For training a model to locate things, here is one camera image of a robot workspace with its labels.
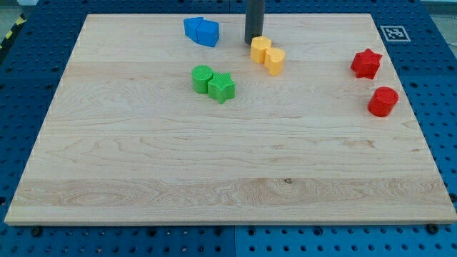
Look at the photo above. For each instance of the green star block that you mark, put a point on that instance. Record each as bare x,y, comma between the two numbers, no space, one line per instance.
221,87

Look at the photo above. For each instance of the red star block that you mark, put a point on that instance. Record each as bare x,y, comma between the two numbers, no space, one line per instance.
366,64

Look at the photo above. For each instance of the green cylinder block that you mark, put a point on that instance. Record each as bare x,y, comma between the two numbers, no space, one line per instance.
201,75

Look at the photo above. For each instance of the wooden board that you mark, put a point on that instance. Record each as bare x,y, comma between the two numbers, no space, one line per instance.
128,142

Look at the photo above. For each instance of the yellow heart block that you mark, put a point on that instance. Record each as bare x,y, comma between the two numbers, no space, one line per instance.
274,60

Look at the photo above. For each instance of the yellow hexagon block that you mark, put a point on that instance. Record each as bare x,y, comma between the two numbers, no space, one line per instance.
259,45

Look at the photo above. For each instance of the blue pentagon block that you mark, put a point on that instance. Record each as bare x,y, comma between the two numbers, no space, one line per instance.
208,33

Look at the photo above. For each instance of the blue left block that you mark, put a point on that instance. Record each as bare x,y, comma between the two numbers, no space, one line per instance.
190,27

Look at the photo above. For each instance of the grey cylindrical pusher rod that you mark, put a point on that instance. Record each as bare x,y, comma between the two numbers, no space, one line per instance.
253,20

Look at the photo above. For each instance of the red cylinder block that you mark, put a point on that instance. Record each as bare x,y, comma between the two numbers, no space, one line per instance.
382,101

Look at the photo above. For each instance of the white fiducial marker tag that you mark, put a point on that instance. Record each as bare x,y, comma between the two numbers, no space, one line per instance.
395,33

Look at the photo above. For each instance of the black yellow hazard tape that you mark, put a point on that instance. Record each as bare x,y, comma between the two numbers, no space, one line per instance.
13,32

